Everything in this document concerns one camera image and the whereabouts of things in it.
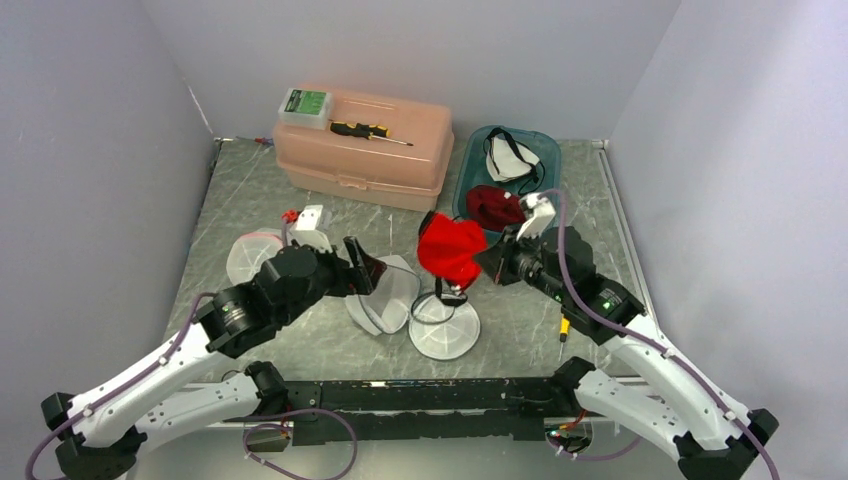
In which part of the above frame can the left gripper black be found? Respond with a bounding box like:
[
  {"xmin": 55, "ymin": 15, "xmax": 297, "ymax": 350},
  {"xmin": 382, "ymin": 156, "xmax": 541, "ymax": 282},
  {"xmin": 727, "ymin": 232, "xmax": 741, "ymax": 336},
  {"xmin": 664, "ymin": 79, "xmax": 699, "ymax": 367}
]
[{"xmin": 277, "ymin": 235, "xmax": 385, "ymax": 326}]

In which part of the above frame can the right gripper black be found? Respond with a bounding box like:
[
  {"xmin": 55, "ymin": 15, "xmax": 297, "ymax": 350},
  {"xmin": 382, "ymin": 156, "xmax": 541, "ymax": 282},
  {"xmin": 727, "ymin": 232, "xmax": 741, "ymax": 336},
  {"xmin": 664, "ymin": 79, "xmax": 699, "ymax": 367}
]
[{"xmin": 473, "ymin": 222, "xmax": 570, "ymax": 303}]

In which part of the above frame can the bright red bra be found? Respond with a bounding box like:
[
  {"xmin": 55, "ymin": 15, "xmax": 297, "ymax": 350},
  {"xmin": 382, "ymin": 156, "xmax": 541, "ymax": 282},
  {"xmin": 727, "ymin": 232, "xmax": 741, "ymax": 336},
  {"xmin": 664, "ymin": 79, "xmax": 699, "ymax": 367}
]
[{"xmin": 417, "ymin": 211, "xmax": 487, "ymax": 307}]

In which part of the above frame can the white mesh laundry bag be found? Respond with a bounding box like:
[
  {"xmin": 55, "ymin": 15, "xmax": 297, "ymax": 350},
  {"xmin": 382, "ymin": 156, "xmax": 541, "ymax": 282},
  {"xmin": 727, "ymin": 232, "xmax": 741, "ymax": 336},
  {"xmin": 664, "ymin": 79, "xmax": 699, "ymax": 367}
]
[{"xmin": 345, "ymin": 255, "xmax": 481, "ymax": 361}]

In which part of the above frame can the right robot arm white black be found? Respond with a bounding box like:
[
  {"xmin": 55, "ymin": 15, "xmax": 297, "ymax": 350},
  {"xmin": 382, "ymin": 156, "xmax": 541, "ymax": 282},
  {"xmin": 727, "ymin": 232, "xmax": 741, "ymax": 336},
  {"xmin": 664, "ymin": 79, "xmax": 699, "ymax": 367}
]
[{"xmin": 474, "ymin": 227, "xmax": 779, "ymax": 479}]

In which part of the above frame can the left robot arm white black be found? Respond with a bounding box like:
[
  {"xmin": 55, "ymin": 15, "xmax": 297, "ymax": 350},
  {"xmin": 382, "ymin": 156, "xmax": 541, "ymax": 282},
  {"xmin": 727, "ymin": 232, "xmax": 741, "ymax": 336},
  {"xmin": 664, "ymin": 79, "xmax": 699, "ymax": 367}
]
[{"xmin": 25, "ymin": 236, "xmax": 388, "ymax": 479}]

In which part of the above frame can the dark red bra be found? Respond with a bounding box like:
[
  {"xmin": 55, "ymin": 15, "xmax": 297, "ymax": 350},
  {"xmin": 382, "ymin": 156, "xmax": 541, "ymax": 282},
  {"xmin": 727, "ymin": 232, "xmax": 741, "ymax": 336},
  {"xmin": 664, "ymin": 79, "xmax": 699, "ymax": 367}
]
[{"xmin": 465, "ymin": 185, "xmax": 526, "ymax": 232}]

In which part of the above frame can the white black-trimmed bra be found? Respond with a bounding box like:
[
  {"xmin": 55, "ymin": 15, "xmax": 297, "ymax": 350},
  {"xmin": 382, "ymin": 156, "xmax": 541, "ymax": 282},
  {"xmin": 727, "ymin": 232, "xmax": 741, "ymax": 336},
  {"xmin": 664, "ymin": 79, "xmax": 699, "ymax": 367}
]
[{"xmin": 483, "ymin": 127, "xmax": 546, "ymax": 195}]

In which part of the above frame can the pink-trimmed mesh laundry bag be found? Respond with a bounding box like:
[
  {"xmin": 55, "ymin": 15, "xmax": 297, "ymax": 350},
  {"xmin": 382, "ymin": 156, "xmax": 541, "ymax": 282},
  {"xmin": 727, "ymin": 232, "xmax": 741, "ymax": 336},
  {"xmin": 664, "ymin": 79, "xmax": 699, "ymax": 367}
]
[{"xmin": 225, "ymin": 229, "xmax": 288, "ymax": 285}]

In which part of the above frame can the yellow black screwdriver on table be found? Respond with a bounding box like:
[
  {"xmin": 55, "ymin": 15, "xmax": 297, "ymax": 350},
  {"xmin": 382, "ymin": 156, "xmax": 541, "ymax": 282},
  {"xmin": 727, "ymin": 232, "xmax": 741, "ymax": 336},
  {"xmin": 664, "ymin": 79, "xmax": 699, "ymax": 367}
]
[{"xmin": 558, "ymin": 317, "xmax": 570, "ymax": 344}]

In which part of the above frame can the black yellow screwdriver on toolbox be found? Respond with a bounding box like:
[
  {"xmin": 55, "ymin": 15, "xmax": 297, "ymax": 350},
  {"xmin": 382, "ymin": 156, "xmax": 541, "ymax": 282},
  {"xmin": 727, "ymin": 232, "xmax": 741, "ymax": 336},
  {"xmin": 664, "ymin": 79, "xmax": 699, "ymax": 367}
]
[{"xmin": 329, "ymin": 121, "xmax": 413, "ymax": 146}]

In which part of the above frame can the clear green-label screw box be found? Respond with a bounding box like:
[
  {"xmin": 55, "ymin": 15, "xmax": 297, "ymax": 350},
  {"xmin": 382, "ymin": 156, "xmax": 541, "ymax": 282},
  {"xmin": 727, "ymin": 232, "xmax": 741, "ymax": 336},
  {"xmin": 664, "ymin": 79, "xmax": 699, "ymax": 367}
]
[{"xmin": 278, "ymin": 88, "xmax": 334, "ymax": 130}]

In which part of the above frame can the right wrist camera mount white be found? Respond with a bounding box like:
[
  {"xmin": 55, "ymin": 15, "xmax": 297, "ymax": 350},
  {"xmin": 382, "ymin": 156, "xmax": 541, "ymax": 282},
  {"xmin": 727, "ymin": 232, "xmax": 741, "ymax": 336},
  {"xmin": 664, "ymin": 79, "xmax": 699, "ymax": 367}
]
[{"xmin": 516, "ymin": 193, "xmax": 556, "ymax": 240}]

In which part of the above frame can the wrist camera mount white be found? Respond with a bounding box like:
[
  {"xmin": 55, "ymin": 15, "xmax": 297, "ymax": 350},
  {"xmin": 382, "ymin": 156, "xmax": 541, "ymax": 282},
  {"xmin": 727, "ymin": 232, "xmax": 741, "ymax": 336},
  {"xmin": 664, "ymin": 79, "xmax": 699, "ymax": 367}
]
[
  {"xmin": 516, "ymin": 193, "xmax": 556, "ymax": 240},
  {"xmin": 281, "ymin": 205, "xmax": 332, "ymax": 253}
]

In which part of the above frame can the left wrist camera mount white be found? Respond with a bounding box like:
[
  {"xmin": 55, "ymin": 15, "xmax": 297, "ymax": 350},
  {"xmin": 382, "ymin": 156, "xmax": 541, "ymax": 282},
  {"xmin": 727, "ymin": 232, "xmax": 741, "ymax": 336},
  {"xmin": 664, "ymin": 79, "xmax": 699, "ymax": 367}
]
[{"xmin": 281, "ymin": 205, "xmax": 332, "ymax": 253}]

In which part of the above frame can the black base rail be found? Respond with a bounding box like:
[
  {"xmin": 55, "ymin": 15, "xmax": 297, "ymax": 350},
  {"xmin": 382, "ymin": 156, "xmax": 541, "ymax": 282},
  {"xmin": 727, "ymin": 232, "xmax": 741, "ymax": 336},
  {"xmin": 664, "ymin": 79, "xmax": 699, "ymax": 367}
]
[{"xmin": 243, "ymin": 362, "xmax": 585, "ymax": 446}]

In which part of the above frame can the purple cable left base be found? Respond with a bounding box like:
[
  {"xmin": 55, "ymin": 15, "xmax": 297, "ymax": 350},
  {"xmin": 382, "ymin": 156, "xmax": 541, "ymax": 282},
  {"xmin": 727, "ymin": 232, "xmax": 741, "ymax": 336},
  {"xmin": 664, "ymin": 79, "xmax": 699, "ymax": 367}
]
[{"xmin": 242, "ymin": 407, "xmax": 359, "ymax": 480}]

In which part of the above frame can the purple cable base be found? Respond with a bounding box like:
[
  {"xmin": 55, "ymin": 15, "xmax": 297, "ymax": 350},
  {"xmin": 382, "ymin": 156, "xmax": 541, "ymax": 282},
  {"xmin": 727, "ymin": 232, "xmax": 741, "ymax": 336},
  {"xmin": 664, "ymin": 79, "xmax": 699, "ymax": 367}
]
[
  {"xmin": 242, "ymin": 407, "xmax": 359, "ymax": 480},
  {"xmin": 547, "ymin": 417, "xmax": 644, "ymax": 463}
]

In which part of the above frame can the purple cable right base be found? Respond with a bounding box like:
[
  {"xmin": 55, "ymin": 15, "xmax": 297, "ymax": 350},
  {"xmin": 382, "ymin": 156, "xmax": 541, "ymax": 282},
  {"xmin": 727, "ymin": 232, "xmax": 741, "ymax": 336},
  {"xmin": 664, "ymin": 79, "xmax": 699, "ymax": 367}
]
[{"xmin": 547, "ymin": 417, "xmax": 644, "ymax": 463}]

